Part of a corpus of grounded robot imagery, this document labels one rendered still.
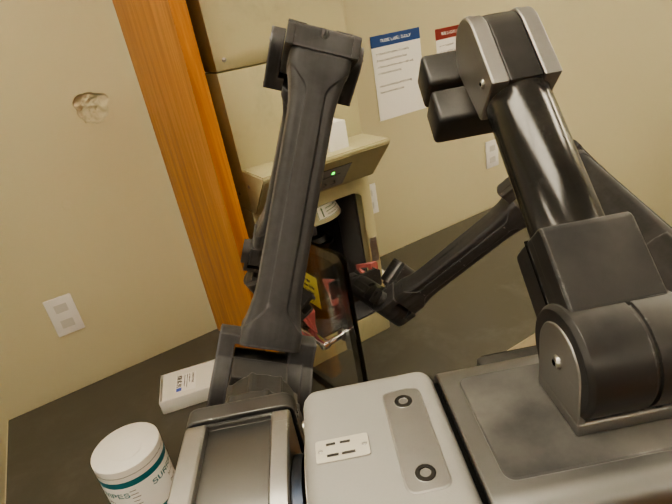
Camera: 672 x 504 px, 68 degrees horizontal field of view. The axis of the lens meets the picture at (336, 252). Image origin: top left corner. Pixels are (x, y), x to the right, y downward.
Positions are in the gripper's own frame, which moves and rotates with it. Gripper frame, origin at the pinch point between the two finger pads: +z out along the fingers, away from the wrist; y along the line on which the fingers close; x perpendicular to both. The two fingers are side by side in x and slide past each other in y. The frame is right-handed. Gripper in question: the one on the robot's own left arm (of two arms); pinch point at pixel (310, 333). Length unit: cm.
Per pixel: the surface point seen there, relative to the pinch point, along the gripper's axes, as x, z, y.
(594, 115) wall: -48, 85, -178
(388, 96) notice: -58, 6, -85
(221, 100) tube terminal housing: -24, -40, -22
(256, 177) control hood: -14.0, -26.7, -15.3
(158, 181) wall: -66, -23, -7
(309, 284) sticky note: -3.5, -6.1, -7.3
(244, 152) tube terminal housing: -22.1, -29.1, -19.0
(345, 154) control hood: -9.0, -18.7, -32.8
